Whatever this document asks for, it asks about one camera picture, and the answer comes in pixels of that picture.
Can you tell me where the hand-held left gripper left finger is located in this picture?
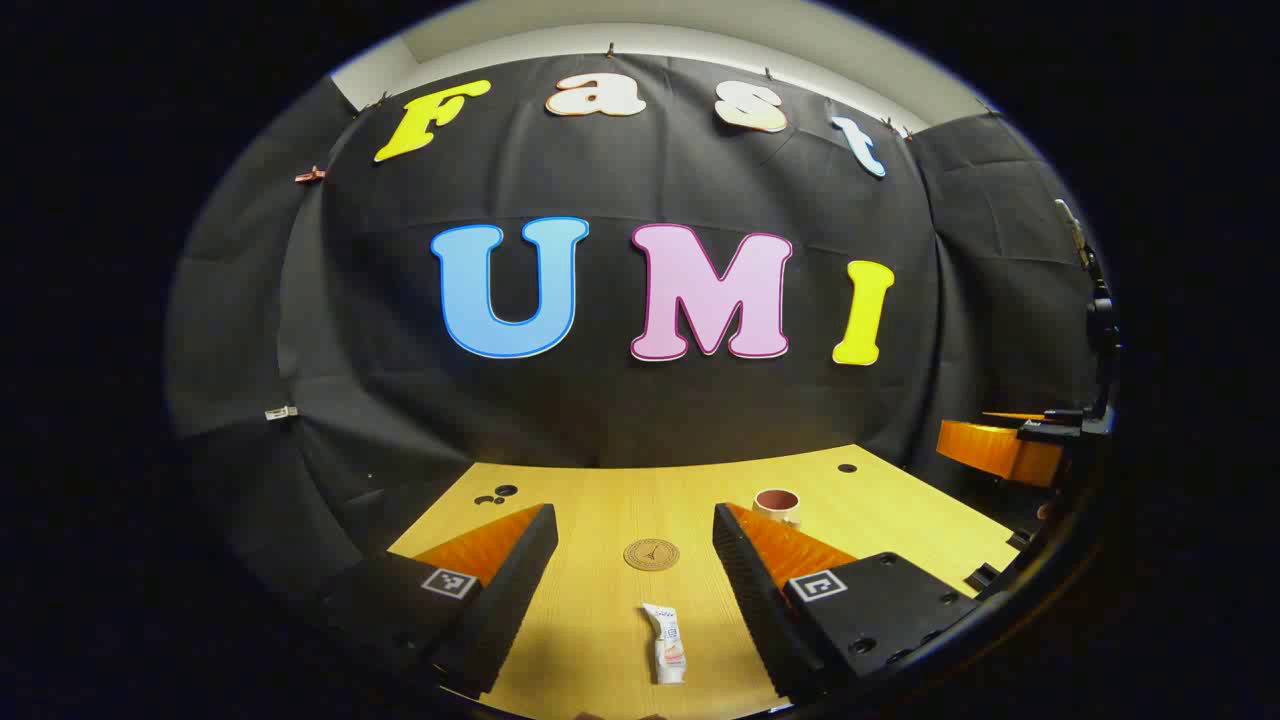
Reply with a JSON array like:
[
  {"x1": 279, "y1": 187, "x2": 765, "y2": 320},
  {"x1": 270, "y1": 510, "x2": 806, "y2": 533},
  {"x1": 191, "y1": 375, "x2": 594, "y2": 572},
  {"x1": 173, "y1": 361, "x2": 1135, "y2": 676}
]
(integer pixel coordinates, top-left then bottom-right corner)
[{"x1": 320, "y1": 503, "x2": 559, "y2": 701}]

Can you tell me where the round brown coaster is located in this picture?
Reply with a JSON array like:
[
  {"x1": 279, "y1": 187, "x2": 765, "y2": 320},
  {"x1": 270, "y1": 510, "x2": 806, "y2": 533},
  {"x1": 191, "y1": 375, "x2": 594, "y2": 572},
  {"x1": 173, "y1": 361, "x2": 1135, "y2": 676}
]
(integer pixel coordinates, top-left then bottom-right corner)
[{"x1": 624, "y1": 539, "x2": 681, "y2": 572}]

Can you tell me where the beige cup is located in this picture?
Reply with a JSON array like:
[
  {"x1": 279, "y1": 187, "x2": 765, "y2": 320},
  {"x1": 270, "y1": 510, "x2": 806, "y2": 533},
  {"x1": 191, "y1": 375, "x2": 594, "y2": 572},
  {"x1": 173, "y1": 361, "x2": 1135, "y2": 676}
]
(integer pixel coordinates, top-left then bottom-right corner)
[{"x1": 752, "y1": 488, "x2": 802, "y2": 528}]

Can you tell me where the black backdrop cloth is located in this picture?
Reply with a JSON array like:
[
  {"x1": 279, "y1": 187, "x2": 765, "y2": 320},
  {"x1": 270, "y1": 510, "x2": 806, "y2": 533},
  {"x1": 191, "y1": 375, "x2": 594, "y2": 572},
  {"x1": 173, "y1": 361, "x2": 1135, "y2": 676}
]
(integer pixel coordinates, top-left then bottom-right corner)
[{"x1": 165, "y1": 50, "x2": 1111, "y2": 601}]

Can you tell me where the wooden desktop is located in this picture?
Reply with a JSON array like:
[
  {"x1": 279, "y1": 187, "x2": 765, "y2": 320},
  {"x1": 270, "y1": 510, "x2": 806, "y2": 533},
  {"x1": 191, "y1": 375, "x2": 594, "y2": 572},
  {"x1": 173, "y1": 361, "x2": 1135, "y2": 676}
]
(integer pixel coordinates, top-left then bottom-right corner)
[{"x1": 388, "y1": 445, "x2": 1021, "y2": 719}]

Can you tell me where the white toothpaste tube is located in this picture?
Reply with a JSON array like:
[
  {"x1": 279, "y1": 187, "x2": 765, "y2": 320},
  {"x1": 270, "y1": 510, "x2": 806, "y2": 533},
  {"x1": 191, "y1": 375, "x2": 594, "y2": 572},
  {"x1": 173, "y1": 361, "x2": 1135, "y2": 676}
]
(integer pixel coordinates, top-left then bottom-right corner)
[{"x1": 642, "y1": 603, "x2": 688, "y2": 686}]

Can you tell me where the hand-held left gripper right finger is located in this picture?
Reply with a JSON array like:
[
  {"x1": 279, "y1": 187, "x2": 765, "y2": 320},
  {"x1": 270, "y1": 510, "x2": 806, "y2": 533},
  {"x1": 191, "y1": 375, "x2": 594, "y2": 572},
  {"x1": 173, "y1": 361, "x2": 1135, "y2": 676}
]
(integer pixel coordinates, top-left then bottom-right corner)
[{"x1": 712, "y1": 503, "x2": 981, "y2": 706}]

